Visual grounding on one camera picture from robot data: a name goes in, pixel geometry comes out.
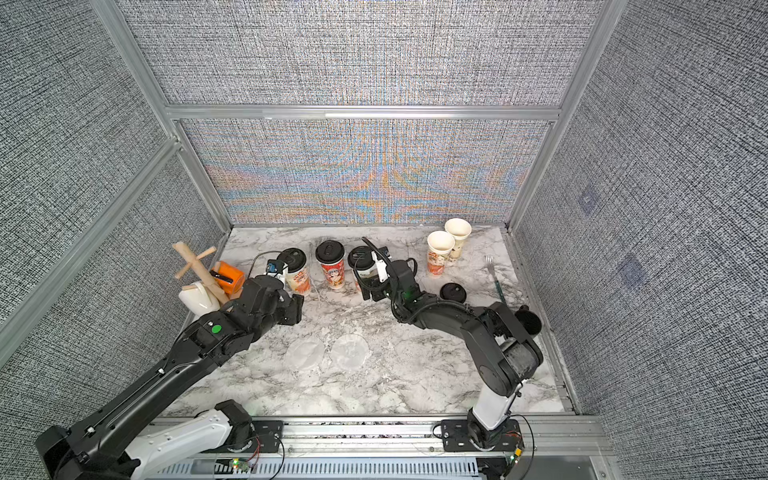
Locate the yellow patterned paper cup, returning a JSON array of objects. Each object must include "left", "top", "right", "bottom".
[{"left": 286, "top": 264, "right": 311, "bottom": 295}]

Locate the black cup lid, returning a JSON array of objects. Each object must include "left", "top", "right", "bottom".
[
  {"left": 347, "top": 246, "right": 375, "bottom": 271},
  {"left": 315, "top": 240, "right": 345, "bottom": 265},
  {"left": 277, "top": 247, "right": 307, "bottom": 273},
  {"left": 439, "top": 282, "right": 467, "bottom": 304}
]

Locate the red patterned paper cup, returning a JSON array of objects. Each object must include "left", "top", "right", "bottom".
[{"left": 316, "top": 257, "right": 345, "bottom": 290}]

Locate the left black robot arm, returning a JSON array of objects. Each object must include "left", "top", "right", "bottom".
[{"left": 35, "top": 275, "right": 304, "bottom": 479}]

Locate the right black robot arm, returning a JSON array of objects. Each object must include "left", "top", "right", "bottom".
[{"left": 355, "top": 261, "right": 544, "bottom": 437}]

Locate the translucent leak-proof paper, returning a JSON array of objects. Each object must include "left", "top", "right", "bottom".
[
  {"left": 330, "top": 334, "right": 370, "bottom": 371},
  {"left": 283, "top": 337, "right": 325, "bottom": 371}
]

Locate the orange mug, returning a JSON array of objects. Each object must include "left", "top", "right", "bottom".
[{"left": 209, "top": 261, "right": 246, "bottom": 297}]

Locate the red flower paper cup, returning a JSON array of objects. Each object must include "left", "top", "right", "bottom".
[{"left": 427, "top": 231, "right": 455, "bottom": 276}]

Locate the white mug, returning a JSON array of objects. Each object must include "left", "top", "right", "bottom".
[{"left": 178, "top": 281, "right": 221, "bottom": 320}]

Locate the wooden mug tree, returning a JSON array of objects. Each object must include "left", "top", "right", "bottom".
[{"left": 171, "top": 241, "right": 243, "bottom": 305}]

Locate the black mug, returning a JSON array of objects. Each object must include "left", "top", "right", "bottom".
[{"left": 515, "top": 304, "right": 543, "bottom": 337}]

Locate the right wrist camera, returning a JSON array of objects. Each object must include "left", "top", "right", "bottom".
[{"left": 372, "top": 252, "right": 390, "bottom": 284}]

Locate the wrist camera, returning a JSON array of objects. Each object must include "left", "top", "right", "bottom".
[
  {"left": 372, "top": 252, "right": 390, "bottom": 284},
  {"left": 265, "top": 259, "right": 288, "bottom": 286}
]

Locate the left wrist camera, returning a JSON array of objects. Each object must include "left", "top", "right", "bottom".
[{"left": 265, "top": 259, "right": 288, "bottom": 286}]

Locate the green handled fork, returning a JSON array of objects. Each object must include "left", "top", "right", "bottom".
[{"left": 485, "top": 255, "right": 508, "bottom": 305}]

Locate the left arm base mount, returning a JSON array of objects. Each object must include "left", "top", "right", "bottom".
[{"left": 207, "top": 420, "right": 284, "bottom": 454}]

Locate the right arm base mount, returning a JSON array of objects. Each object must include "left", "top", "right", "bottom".
[{"left": 436, "top": 419, "right": 525, "bottom": 457}]

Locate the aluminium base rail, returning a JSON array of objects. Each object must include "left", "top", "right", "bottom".
[{"left": 128, "top": 412, "right": 621, "bottom": 479}]

